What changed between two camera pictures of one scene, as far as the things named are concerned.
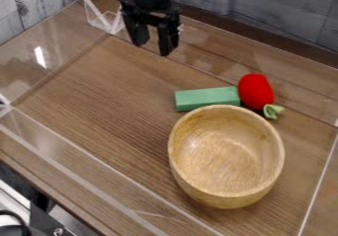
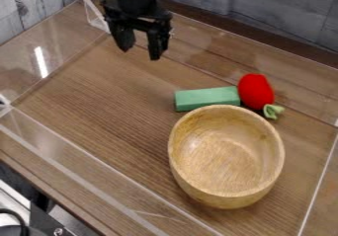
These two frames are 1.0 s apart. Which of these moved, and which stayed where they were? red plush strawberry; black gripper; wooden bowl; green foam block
Moved: black gripper
Stayed: red plush strawberry; green foam block; wooden bowl
